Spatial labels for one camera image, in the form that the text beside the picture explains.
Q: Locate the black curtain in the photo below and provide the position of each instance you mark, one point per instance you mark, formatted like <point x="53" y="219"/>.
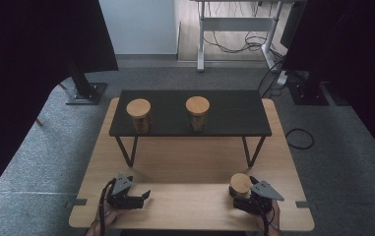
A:
<point x="17" y="65"/>
<point x="355" y="49"/>

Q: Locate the black shelf with metal legs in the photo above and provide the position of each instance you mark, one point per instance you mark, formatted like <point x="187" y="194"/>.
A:
<point x="234" y="113"/>

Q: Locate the glass jar with wooden lid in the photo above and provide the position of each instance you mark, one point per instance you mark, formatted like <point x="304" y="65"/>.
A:
<point x="240" y="183"/>
<point x="197" y="105"/>
<point x="138" y="108"/>

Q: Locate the person's right hand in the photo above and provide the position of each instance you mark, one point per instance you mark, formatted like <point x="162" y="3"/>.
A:
<point x="272" y="221"/>

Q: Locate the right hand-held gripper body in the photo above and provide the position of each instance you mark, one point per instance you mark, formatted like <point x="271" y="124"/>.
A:
<point x="257" y="203"/>

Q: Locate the black metal stand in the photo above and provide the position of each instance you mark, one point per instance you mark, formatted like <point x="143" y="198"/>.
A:
<point x="83" y="88"/>

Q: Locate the grey desk frame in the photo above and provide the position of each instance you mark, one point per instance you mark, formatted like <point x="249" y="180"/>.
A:
<point x="237" y="23"/>

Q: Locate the person's left hand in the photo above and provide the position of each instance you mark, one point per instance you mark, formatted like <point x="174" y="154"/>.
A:
<point x="104" y="219"/>

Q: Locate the white power strip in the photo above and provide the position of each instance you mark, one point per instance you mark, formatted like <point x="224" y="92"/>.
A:
<point x="282" y="78"/>

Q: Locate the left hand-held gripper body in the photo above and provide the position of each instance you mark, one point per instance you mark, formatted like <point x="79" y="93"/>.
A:
<point x="122" y="200"/>

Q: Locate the grey table bracket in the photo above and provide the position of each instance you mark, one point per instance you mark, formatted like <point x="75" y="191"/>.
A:
<point x="302" y="204"/>

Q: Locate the black stand base plate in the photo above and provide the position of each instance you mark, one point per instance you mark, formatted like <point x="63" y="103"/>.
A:
<point x="308" y="93"/>

